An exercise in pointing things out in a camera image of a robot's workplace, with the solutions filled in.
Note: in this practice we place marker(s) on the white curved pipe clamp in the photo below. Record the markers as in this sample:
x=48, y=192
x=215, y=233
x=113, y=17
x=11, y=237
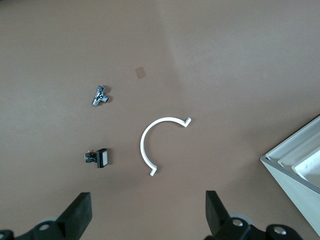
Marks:
x=143, y=147

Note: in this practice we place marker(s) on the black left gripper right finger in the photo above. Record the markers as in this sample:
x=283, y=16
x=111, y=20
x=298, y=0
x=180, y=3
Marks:
x=216, y=217

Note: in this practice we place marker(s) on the brown tape patch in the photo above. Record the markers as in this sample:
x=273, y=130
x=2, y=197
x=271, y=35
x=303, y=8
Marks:
x=140, y=72

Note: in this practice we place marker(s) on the plain white drawer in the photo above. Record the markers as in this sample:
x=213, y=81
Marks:
x=312, y=133
x=312, y=148

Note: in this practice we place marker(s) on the black square white-faced switch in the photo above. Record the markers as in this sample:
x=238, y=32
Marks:
x=102, y=158

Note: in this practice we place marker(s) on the white drawer cabinet shell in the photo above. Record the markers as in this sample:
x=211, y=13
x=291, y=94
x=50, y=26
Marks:
x=300, y=200

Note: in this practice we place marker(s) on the chrome tee fitting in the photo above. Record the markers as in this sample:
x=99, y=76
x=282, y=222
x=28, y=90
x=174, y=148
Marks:
x=100, y=97

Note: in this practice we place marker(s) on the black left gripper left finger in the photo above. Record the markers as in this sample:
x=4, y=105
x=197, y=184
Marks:
x=75, y=217

